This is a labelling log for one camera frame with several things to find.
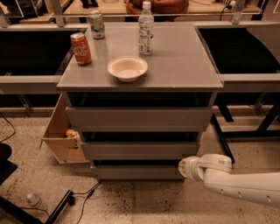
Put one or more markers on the foam gripper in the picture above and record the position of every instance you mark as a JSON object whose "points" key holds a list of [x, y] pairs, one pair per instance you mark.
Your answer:
{"points": [[189, 167]]}

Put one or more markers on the grey drawer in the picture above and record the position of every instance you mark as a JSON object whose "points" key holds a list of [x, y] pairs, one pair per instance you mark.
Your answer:
{"points": [[138, 150], [139, 119], [138, 172]]}

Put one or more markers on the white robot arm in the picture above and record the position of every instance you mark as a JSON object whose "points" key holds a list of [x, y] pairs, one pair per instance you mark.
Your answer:
{"points": [[214, 170]]}

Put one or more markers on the grey drawer cabinet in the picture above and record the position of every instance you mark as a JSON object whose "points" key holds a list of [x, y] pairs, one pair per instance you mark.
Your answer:
{"points": [[179, 75]]}

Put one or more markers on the grey bottom drawer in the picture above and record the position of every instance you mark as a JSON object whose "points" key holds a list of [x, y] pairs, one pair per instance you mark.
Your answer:
{"points": [[138, 172]]}

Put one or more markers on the grey top drawer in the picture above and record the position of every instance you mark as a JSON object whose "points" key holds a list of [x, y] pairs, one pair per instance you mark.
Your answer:
{"points": [[139, 119]]}

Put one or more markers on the black table leg with caster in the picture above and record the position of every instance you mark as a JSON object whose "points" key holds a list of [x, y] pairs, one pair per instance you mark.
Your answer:
{"points": [[223, 141]]}

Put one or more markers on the white paper bowl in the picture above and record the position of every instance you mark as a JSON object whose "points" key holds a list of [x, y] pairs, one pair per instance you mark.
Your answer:
{"points": [[127, 68]]}

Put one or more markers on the cardboard box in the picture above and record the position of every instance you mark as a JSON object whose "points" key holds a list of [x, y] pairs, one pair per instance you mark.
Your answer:
{"points": [[66, 149]]}

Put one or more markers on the orange fruit in box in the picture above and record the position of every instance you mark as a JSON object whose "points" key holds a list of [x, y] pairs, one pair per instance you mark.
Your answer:
{"points": [[69, 132]]}

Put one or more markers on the clear plastic water bottle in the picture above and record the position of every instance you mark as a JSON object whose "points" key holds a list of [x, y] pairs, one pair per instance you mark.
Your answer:
{"points": [[145, 30]]}

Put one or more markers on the plastic bottle on floor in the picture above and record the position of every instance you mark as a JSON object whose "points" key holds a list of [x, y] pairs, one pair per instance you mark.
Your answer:
{"points": [[36, 201]]}

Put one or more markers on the orange soda can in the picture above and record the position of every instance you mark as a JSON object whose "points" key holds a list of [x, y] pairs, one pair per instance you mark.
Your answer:
{"points": [[81, 49]]}

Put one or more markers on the brown bag behind table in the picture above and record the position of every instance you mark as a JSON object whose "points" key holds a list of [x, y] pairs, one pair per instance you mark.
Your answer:
{"points": [[135, 7]]}

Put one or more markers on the green soda can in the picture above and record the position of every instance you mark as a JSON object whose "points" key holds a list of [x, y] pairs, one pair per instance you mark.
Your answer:
{"points": [[97, 24]]}

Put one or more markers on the black chair base leg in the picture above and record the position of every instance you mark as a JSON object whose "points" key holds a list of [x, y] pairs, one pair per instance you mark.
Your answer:
{"points": [[21, 214]]}

